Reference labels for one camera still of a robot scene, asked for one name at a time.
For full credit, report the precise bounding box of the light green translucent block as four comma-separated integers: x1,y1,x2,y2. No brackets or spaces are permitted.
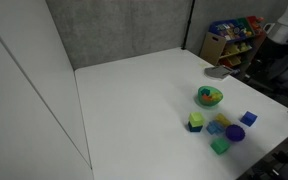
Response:
189,112,205,127

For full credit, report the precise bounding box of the dark teal blue block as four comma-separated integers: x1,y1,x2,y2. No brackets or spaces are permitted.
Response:
188,122,203,132

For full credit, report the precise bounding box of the green cube block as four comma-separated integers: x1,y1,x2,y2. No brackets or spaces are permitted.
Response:
210,138,230,155

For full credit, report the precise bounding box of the royal blue square block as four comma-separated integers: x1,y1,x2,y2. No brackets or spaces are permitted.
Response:
240,111,257,127

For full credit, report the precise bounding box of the green bowl with toys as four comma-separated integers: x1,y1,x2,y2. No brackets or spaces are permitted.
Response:
197,86,224,107

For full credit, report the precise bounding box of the grey folded cloth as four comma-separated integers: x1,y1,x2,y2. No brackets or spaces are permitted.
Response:
204,65,233,80

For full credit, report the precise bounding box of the light blue toy piece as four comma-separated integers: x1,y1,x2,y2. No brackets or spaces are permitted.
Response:
206,121,225,135

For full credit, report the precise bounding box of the yellow toy piece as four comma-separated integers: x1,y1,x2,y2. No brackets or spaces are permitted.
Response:
215,113,231,127

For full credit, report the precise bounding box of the black vertical pole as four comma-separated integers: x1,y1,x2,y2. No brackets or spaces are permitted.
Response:
181,0,196,50

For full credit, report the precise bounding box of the wooden toy storage shelf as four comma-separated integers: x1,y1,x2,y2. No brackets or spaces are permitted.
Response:
199,16,266,71

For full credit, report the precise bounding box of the purple ridged ball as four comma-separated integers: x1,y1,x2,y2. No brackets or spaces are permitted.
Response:
225,124,245,142

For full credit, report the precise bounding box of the black office chair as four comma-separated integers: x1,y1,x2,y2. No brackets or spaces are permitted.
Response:
249,38,288,94

